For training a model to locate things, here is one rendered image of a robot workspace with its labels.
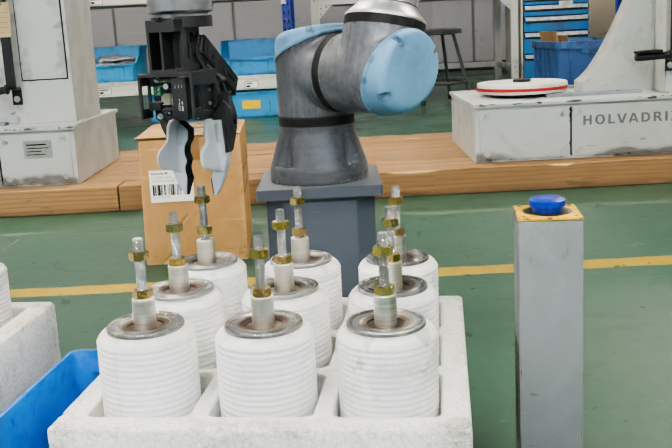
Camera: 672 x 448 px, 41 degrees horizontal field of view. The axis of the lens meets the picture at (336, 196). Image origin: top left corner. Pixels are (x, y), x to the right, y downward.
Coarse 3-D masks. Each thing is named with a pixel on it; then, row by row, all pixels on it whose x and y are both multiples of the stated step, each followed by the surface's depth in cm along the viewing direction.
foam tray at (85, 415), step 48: (96, 384) 92; (336, 384) 89; (48, 432) 82; (96, 432) 82; (144, 432) 81; (192, 432) 81; (240, 432) 80; (288, 432) 80; (336, 432) 79; (384, 432) 78; (432, 432) 78
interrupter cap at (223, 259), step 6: (216, 252) 114; (222, 252) 113; (186, 258) 112; (192, 258) 112; (216, 258) 112; (222, 258) 111; (228, 258) 111; (234, 258) 110; (192, 264) 109; (198, 264) 110; (210, 264) 109; (216, 264) 108; (222, 264) 108; (228, 264) 108; (192, 270) 107; (198, 270) 107; (204, 270) 107
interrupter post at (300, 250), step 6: (294, 240) 108; (300, 240) 107; (306, 240) 108; (294, 246) 108; (300, 246) 108; (306, 246) 108; (294, 252) 108; (300, 252) 108; (306, 252) 108; (294, 258) 108; (300, 258) 108; (306, 258) 108
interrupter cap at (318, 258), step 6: (288, 252) 112; (312, 252) 112; (318, 252) 111; (324, 252) 111; (312, 258) 110; (318, 258) 109; (324, 258) 108; (330, 258) 108; (294, 264) 106; (300, 264) 106; (306, 264) 106; (312, 264) 106; (318, 264) 106; (324, 264) 107
